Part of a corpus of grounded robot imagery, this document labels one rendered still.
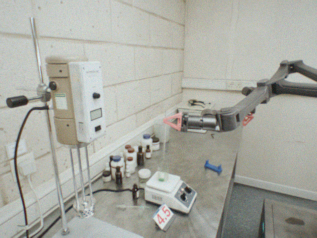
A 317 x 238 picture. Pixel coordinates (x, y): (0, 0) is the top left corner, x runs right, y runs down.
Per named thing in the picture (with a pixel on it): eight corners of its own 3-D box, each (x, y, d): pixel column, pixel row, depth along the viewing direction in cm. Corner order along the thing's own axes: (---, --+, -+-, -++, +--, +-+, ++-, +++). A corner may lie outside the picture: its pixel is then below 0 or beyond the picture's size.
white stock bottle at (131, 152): (138, 165, 123) (138, 148, 120) (132, 169, 118) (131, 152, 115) (131, 162, 126) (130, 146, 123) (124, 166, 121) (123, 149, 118)
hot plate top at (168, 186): (181, 178, 96) (181, 176, 96) (171, 193, 86) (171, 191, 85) (157, 172, 101) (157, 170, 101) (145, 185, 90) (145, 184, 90)
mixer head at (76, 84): (115, 142, 61) (109, 54, 54) (88, 158, 52) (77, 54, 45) (77, 134, 67) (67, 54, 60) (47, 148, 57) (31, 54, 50)
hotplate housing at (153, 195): (196, 197, 96) (197, 181, 93) (187, 215, 84) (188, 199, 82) (153, 184, 105) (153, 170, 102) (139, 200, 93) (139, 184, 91)
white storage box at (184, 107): (214, 114, 227) (215, 101, 223) (207, 124, 195) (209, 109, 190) (186, 111, 239) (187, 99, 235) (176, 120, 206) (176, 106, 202)
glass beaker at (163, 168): (170, 182, 92) (171, 166, 89) (158, 184, 90) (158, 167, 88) (167, 175, 97) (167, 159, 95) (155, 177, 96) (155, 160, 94)
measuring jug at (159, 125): (156, 134, 170) (156, 116, 166) (172, 135, 168) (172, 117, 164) (151, 143, 153) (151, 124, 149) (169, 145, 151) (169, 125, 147)
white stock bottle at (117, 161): (112, 173, 114) (111, 154, 111) (124, 173, 115) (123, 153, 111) (111, 180, 108) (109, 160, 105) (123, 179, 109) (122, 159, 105)
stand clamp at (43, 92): (81, 104, 57) (79, 85, 56) (44, 115, 48) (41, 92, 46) (23, 97, 67) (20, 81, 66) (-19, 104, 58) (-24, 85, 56)
